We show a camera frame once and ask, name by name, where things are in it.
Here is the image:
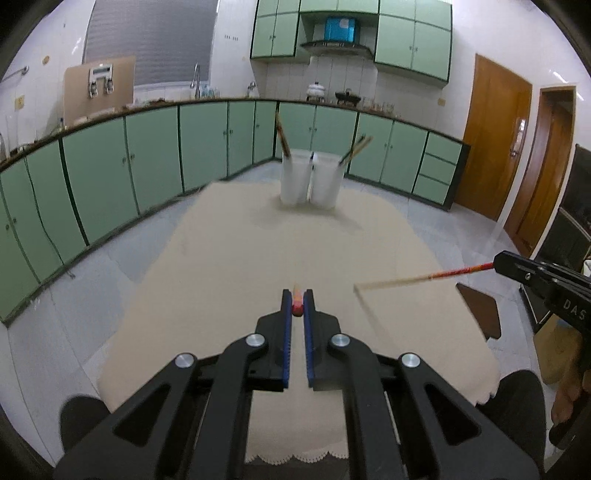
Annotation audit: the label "red handled bamboo chopstick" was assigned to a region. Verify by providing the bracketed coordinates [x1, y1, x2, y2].
[353, 262, 494, 292]

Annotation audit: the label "red patterned wooden chopstick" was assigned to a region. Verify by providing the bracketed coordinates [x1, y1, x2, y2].
[291, 284, 304, 317]

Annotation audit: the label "plain wooden chopstick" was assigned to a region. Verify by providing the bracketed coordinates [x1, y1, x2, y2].
[339, 136, 374, 165]

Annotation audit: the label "green upper kitchen cabinets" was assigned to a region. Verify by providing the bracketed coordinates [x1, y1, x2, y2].
[250, 0, 453, 87]

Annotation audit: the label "green kitchen cabinets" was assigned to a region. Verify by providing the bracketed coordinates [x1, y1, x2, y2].
[250, 0, 453, 87]
[1, 99, 470, 323]

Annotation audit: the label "green lower kitchen cabinets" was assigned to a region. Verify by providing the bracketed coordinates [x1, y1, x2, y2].
[1, 99, 470, 323]

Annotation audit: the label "right hand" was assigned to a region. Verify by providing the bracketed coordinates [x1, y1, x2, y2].
[551, 340, 590, 425]

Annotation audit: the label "brown wooden stool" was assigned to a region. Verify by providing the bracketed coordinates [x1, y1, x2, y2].
[456, 283, 502, 340]

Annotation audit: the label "black cabinet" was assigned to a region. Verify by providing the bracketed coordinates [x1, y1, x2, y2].
[519, 142, 591, 333]

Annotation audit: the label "brown wooden door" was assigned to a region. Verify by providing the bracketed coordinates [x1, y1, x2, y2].
[456, 55, 533, 220]
[504, 86, 576, 256]

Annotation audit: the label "beige tablecloth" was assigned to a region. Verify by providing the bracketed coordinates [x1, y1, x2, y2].
[98, 180, 502, 465]

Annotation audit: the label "white right utensil holder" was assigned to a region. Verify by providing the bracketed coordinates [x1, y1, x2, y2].
[310, 152, 346, 210]

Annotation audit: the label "white utensil holder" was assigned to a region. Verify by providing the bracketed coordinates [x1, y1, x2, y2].
[310, 152, 346, 210]
[280, 149, 315, 206]

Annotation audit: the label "white left utensil holder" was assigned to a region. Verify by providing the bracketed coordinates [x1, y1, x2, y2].
[280, 149, 315, 206]

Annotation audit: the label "black wok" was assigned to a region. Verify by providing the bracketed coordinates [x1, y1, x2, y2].
[335, 89, 362, 107]

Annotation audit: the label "white cooking pot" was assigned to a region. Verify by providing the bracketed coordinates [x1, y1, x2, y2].
[305, 82, 325, 103]

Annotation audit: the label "range hood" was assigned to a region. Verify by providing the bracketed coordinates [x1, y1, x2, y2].
[298, 14, 378, 61]

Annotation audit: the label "cardboard panel with device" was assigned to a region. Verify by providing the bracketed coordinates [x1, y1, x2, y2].
[63, 56, 135, 127]

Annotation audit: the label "chrome sink faucet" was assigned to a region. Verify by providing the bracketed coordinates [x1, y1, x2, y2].
[189, 63, 201, 100]

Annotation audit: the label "grey window blind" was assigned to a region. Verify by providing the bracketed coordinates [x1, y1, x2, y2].
[83, 0, 218, 85]

